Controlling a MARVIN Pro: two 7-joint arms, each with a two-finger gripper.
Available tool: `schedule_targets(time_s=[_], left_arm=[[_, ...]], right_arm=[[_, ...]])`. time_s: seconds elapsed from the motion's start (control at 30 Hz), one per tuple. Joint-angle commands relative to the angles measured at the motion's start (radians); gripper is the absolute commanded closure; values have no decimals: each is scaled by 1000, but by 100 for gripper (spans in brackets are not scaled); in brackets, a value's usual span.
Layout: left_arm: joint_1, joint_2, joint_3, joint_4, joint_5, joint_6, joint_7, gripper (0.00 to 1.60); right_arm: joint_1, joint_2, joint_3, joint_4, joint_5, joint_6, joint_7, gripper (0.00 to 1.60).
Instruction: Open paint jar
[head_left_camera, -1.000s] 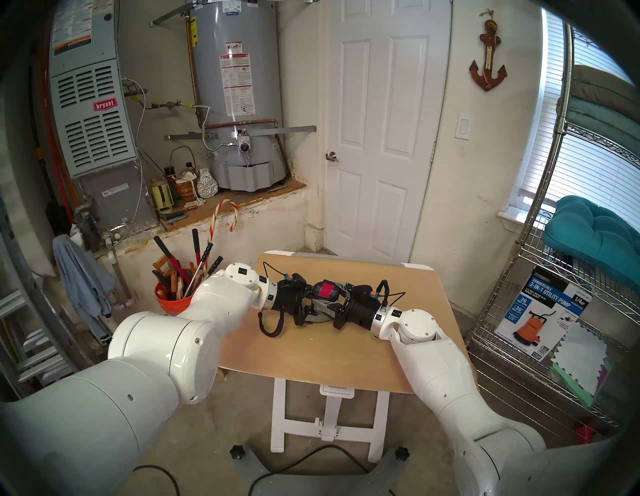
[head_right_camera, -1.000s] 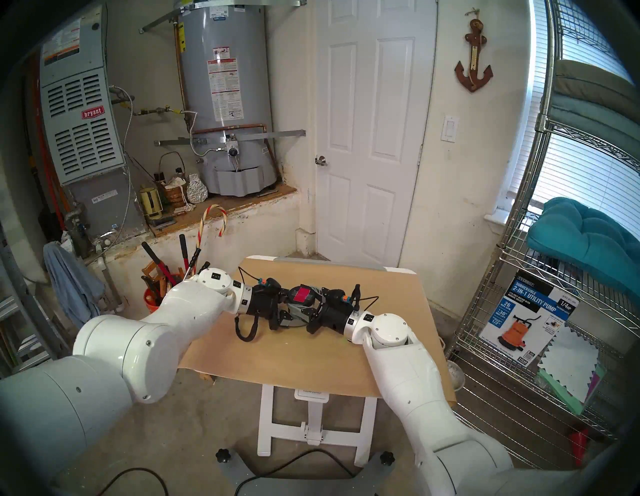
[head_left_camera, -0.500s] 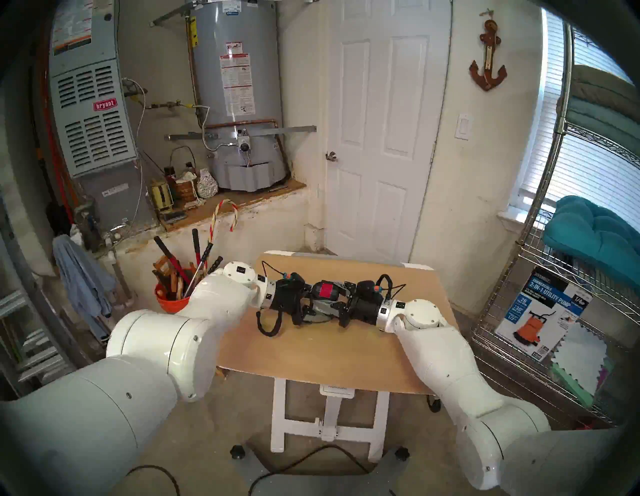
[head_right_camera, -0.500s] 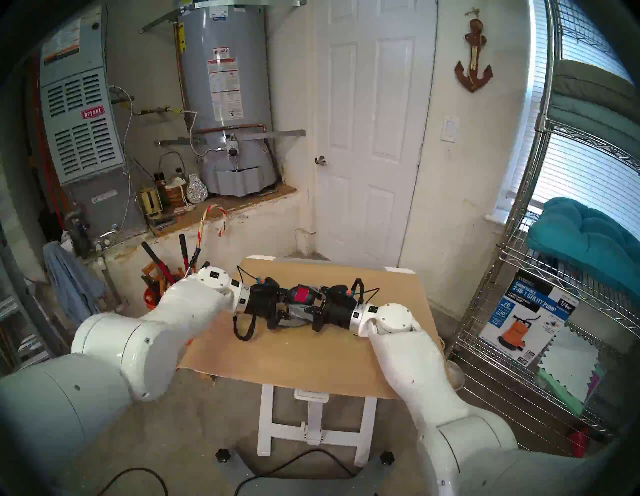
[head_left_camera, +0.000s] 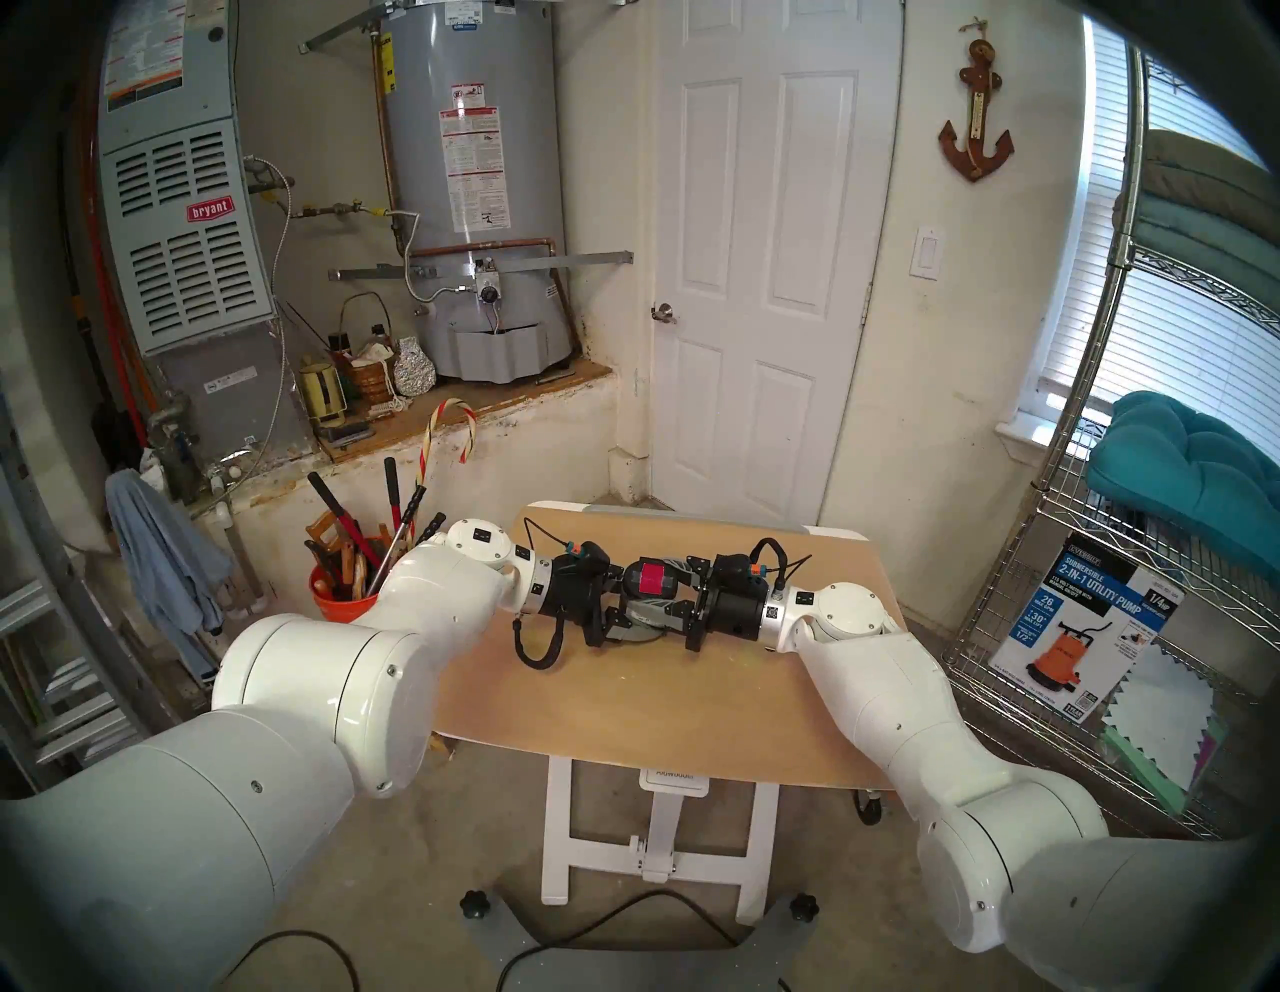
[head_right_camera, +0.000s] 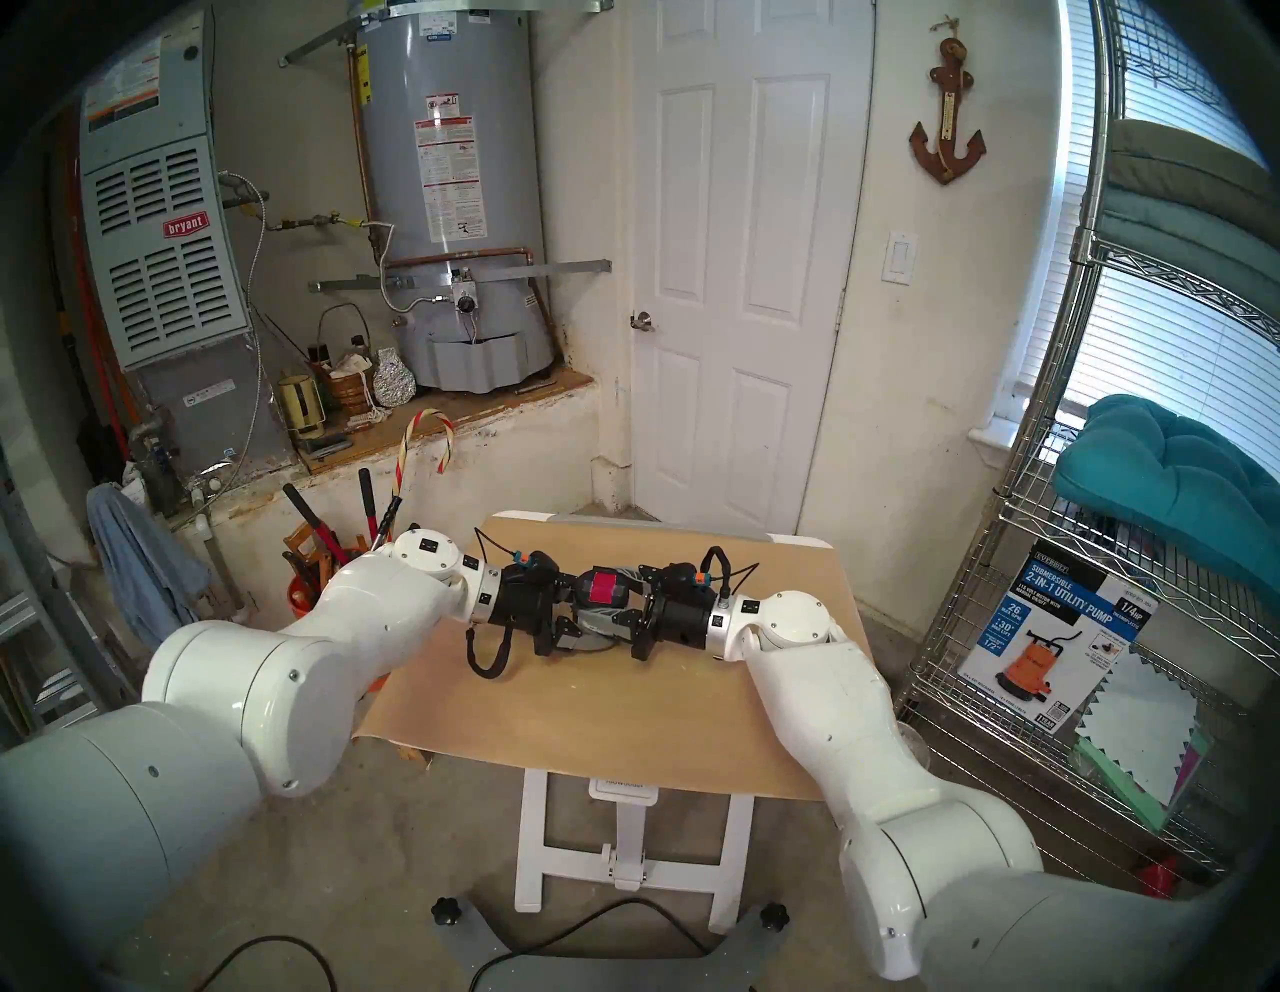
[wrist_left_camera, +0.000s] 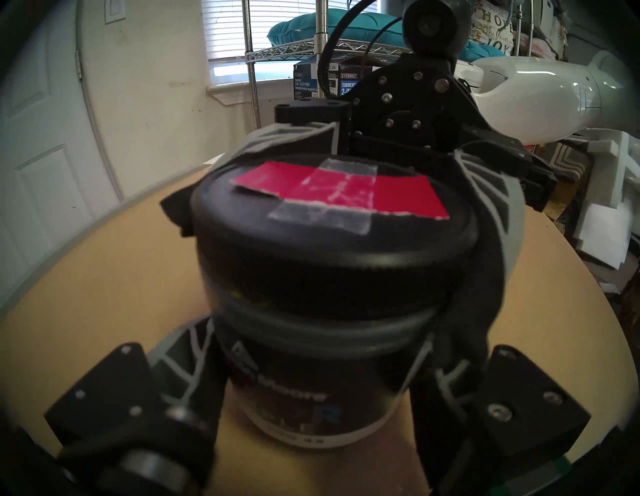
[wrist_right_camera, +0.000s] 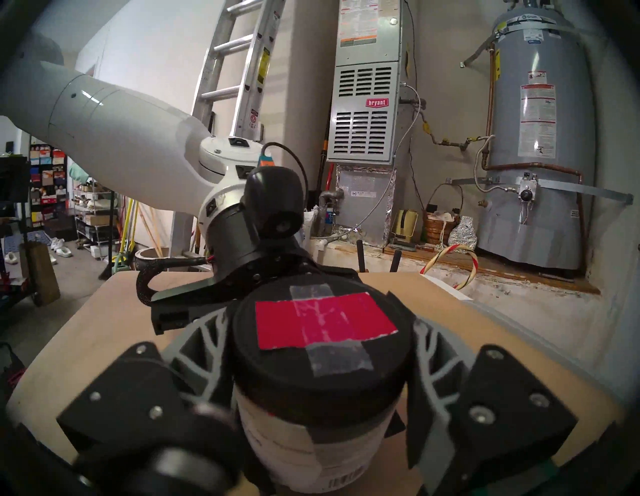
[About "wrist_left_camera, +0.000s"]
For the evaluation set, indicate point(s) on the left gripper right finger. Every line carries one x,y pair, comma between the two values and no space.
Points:
510,410

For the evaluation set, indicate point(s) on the white panel door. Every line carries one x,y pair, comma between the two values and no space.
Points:
45,150

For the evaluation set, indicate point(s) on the teal tufted cushion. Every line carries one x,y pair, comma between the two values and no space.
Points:
295,30

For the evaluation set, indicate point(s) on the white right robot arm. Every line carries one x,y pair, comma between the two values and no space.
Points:
540,95

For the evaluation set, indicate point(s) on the white light switch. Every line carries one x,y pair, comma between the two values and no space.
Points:
115,10

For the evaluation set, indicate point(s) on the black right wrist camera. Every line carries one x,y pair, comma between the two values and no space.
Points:
437,25

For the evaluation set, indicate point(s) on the white foam block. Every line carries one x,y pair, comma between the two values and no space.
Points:
605,215

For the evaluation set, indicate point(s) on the utility pump box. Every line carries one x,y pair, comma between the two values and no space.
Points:
307,80

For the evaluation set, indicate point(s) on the black lid with red tape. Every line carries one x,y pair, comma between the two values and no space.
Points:
325,240

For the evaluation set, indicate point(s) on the white window blinds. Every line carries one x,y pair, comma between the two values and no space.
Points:
225,30

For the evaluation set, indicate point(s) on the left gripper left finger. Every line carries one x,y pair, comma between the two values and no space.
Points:
115,400

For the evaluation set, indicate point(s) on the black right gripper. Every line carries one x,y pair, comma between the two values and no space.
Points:
415,110

